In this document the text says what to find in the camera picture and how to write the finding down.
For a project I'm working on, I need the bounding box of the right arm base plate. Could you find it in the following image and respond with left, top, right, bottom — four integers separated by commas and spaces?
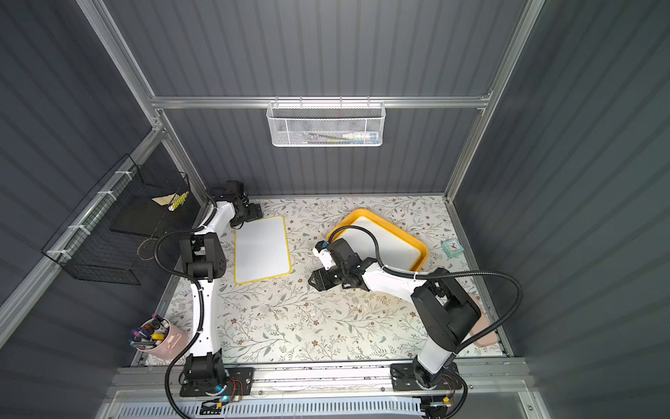
389, 362, 463, 393

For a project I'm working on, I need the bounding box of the black wire basket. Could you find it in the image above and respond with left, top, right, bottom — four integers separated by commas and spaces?
42, 155, 199, 286

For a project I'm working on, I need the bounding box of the pink pencil case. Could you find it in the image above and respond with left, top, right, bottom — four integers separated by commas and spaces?
468, 292, 499, 349

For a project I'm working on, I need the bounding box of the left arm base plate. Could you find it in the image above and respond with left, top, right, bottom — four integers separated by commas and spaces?
179, 368, 255, 397

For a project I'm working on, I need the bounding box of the black pad in basket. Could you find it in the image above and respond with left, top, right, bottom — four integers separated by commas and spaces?
110, 197, 178, 237

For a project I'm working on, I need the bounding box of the white wire mesh basket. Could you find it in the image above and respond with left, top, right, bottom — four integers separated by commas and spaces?
266, 102, 387, 148

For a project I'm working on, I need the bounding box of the yellow plastic storage box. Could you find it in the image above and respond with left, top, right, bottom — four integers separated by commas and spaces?
326, 208, 430, 272

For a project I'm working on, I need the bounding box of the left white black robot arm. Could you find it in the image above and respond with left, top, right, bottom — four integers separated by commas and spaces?
154, 181, 263, 396

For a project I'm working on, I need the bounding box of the aluminium rail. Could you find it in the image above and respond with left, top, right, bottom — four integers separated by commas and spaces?
106, 357, 535, 401

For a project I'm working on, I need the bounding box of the pink pen cup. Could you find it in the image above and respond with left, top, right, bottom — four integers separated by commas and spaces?
128, 314, 189, 361

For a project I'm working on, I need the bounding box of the white marker in basket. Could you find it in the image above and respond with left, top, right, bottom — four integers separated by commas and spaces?
342, 132, 379, 144

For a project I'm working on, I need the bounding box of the yellow sticky note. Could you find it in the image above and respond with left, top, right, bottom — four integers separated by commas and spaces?
152, 194, 177, 206

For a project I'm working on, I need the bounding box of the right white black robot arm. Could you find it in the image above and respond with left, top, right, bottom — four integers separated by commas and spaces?
308, 225, 523, 389

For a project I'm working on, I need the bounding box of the small teal clock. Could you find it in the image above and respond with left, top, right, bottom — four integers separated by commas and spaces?
441, 238, 464, 258

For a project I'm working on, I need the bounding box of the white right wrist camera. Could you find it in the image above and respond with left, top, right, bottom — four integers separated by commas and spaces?
312, 241, 336, 271

